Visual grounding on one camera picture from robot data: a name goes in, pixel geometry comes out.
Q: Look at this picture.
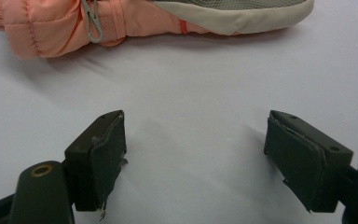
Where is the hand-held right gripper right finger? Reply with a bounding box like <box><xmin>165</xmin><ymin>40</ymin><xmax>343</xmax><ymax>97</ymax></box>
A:
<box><xmin>263</xmin><ymin>109</ymin><xmax>354</xmax><ymax>215</ymax></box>

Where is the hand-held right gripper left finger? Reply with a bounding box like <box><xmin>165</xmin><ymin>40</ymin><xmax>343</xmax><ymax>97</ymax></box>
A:
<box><xmin>62</xmin><ymin>109</ymin><xmax>129</xmax><ymax>219</ymax></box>

